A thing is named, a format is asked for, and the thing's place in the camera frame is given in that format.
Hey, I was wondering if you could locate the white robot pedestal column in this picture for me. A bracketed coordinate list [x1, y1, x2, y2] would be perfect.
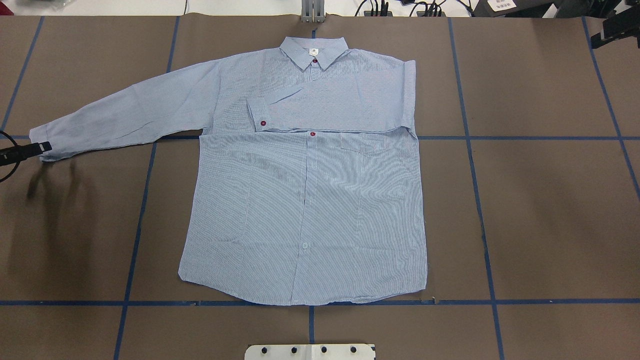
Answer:
[244, 343, 377, 360]

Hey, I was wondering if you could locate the aluminium frame post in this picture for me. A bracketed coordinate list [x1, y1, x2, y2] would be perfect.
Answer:
[301, 0, 326, 23]

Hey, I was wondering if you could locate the brown paper table cover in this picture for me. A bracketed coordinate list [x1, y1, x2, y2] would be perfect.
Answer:
[1, 15, 640, 360]

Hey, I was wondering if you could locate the light blue striped shirt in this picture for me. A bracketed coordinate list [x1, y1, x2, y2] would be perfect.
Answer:
[29, 37, 428, 306]

